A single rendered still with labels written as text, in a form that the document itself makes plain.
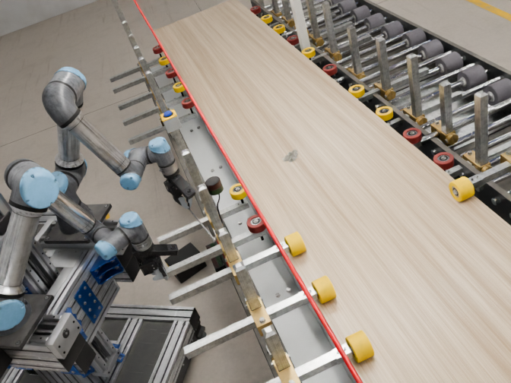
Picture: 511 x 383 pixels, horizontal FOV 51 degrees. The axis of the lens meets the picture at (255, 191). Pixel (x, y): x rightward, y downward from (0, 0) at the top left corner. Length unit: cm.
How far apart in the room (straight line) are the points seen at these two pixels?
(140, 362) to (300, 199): 121
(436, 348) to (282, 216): 82
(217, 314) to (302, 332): 108
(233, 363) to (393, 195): 129
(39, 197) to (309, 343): 109
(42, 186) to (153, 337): 138
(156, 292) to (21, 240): 171
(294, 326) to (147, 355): 97
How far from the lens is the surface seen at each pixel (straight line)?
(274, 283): 231
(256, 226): 215
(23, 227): 181
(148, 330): 296
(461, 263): 189
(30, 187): 174
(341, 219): 209
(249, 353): 291
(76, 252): 240
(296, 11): 337
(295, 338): 212
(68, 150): 229
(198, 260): 220
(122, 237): 201
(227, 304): 315
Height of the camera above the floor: 232
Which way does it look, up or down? 38 degrees down
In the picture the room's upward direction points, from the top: 19 degrees counter-clockwise
